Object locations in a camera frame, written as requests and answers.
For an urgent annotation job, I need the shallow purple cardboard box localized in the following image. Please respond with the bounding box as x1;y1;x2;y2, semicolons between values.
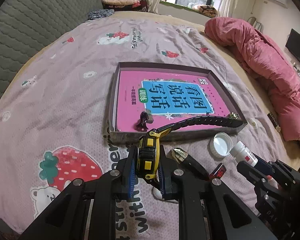
109;62;247;142

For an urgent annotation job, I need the red black lighter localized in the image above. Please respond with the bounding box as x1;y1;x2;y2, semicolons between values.
209;163;226;179

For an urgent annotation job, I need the grey quilted headboard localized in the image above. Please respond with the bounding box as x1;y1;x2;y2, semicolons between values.
0;0;102;99

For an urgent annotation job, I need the dark patterned cloth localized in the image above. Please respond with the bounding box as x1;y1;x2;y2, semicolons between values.
88;9;115;20

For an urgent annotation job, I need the small dark figurine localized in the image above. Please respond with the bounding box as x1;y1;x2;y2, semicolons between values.
135;111;153;132

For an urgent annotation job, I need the white pill bottle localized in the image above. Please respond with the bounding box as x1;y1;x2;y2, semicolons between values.
230;141;258;167

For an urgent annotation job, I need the pink quilt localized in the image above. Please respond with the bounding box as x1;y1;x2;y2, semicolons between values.
204;17;300;142

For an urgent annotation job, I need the gold metal knob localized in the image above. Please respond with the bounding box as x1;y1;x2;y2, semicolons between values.
226;112;241;120

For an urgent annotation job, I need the white bottle cap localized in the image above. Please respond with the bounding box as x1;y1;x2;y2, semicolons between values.
209;132;232;158

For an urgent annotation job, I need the brown patterned blanket on sill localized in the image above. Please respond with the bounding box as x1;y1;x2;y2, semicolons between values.
191;4;217;18

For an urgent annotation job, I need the yellow black wrist watch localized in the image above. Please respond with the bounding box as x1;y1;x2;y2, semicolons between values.
136;115;243;189

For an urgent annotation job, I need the black gold faceted bottle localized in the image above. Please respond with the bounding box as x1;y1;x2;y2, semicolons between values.
171;148;210;181

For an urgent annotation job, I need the strawberry bear bed sheet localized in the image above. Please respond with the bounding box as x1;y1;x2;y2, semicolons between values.
0;17;289;233

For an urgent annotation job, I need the pink blue workbook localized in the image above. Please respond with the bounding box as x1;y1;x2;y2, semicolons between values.
116;70;230;132

